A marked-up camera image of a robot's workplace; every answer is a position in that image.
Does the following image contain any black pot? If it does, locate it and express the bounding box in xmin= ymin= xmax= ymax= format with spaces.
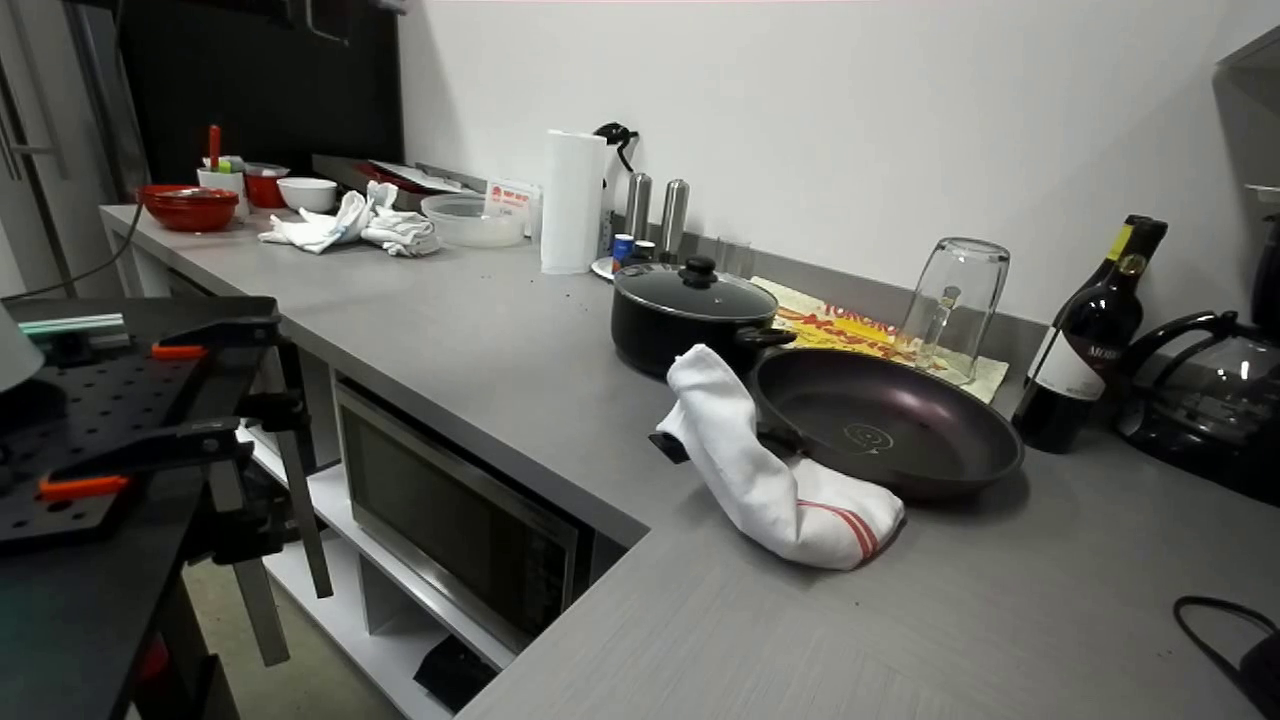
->
xmin=611 ymin=288 xmax=798 ymax=380

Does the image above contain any glass pot lid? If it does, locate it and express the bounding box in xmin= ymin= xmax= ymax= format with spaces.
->
xmin=613 ymin=256 xmax=779 ymax=322

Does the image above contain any steel grinder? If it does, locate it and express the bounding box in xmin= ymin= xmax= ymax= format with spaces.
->
xmin=625 ymin=172 xmax=653 ymax=244
xmin=659 ymin=178 xmax=691 ymax=264

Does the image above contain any white cloth with red stripes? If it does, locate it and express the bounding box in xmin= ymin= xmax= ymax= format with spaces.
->
xmin=655 ymin=344 xmax=907 ymax=572

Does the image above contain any paper towel roll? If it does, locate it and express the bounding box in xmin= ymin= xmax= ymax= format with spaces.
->
xmin=540 ymin=129 xmax=609 ymax=276

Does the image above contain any yellow printed dish towel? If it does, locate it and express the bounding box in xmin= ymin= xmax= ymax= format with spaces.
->
xmin=750 ymin=276 xmax=1010 ymax=405

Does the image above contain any white card with red print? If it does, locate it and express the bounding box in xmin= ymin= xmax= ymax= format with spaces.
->
xmin=484 ymin=179 xmax=544 ymax=240

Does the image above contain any clear plastic container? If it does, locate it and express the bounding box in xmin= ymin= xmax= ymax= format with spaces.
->
xmin=420 ymin=193 xmax=529 ymax=250

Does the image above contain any microwave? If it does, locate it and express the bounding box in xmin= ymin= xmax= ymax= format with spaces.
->
xmin=333 ymin=378 xmax=603 ymax=656

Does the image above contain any dark frying pan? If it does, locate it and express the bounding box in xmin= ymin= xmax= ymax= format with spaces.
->
xmin=648 ymin=346 xmax=1026 ymax=502

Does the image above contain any microwave door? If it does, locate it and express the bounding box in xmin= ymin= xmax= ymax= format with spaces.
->
xmin=335 ymin=384 xmax=582 ymax=653

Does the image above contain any large clear glass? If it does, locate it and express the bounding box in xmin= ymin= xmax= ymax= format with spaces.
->
xmin=893 ymin=237 xmax=1012 ymax=387

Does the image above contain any metal tray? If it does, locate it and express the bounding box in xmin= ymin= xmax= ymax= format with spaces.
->
xmin=311 ymin=153 xmax=483 ymax=212

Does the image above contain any black box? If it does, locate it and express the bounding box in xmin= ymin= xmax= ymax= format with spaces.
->
xmin=412 ymin=632 xmax=499 ymax=714

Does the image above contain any white bowl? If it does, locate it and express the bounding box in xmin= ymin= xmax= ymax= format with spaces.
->
xmin=276 ymin=176 xmax=340 ymax=214

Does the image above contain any small red bowl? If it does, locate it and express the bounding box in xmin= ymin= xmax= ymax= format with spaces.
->
xmin=243 ymin=162 xmax=292 ymax=211

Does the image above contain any dark wine bottle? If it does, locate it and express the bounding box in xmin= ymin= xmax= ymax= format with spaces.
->
xmin=1012 ymin=214 xmax=1170 ymax=455

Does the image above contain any white utensil cup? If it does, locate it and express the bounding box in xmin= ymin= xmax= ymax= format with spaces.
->
xmin=196 ymin=164 xmax=249 ymax=218

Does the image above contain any large red bowl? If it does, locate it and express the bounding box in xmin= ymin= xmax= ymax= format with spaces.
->
xmin=136 ymin=183 xmax=241 ymax=234

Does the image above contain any green bar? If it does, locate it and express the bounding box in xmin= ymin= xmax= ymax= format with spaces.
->
xmin=18 ymin=312 xmax=128 ymax=343

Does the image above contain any glass coffee carafe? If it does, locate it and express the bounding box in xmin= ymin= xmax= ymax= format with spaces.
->
xmin=1114 ymin=310 xmax=1280 ymax=503

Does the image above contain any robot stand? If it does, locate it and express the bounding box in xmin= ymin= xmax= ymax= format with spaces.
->
xmin=0 ymin=295 xmax=336 ymax=720

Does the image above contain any steel refrigerator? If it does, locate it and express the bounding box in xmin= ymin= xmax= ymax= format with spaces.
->
xmin=0 ymin=0 xmax=153 ymax=301

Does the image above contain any black plug with cable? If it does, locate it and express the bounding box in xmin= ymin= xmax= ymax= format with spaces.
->
xmin=593 ymin=121 xmax=642 ymax=174

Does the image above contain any black clamp with orange handle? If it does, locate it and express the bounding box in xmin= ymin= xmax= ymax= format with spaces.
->
xmin=150 ymin=314 xmax=336 ymax=601
xmin=38 ymin=415 xmax=293 ymax=668

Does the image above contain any black cable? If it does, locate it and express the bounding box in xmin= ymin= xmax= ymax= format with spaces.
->
xmin=1172 ymin=595 xmax=1280 ymax=717
xmin=0 ymin=203 xmax=147 ymax=302

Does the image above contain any wall cabinet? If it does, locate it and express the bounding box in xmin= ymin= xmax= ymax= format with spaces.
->
xmin=1212 ymin=26 xmax=1280 ymax=206

